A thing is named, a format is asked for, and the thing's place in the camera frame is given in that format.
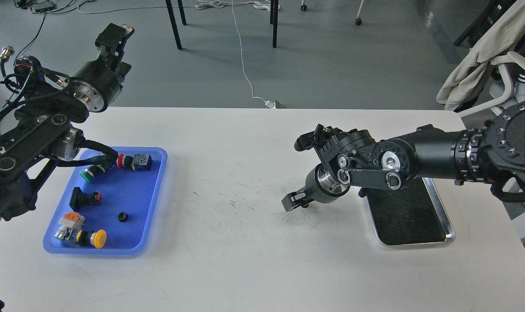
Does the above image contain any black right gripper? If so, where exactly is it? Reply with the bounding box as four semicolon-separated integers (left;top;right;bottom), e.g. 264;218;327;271
281;165;350;212

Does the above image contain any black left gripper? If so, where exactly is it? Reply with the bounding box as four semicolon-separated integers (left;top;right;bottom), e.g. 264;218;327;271
71;23;135;113

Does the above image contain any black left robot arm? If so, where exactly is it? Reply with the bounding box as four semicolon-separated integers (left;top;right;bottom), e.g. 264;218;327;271
0;23;135;221

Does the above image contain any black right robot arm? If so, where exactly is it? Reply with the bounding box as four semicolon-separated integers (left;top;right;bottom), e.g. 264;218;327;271
282;101;525;211

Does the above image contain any silver metal tray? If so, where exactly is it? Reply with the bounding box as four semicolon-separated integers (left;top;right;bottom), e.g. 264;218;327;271
358;178;456;249

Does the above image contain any blue plastic tray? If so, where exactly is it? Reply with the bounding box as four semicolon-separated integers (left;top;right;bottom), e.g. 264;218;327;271
42;146;167;256

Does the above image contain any black table leg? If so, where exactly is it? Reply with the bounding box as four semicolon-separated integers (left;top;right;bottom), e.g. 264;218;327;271
177;0;187;26
165;0;183;51

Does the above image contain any black power strip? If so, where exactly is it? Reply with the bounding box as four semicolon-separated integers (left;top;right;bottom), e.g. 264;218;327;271
14;0;56;13

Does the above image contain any red emergency push button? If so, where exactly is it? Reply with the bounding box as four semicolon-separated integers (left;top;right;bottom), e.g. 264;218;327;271
116;153;153;171

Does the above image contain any orange grey contact block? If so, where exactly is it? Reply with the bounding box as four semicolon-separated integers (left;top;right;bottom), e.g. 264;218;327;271
55;211;85;241

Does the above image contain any white office chair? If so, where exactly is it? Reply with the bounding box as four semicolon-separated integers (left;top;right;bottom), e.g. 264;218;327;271
458;51;525;129

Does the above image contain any beige jacket on chair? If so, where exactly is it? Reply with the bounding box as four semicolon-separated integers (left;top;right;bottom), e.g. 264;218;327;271
436;0;525;111

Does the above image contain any black cabinet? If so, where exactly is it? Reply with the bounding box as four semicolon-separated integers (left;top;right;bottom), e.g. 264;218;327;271
453;0;515;47

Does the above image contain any black floor cable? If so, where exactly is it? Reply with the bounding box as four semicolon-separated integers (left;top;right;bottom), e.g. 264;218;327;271
24;13;49;52

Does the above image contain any green push button switch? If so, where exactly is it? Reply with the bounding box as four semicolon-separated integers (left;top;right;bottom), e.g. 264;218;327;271
79;164;110;183

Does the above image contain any black selector switch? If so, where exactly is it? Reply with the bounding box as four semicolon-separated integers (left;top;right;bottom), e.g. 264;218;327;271
69;186;102;212

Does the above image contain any yellow push button switch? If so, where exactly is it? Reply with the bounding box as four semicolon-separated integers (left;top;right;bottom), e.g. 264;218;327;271
68;230;107;249

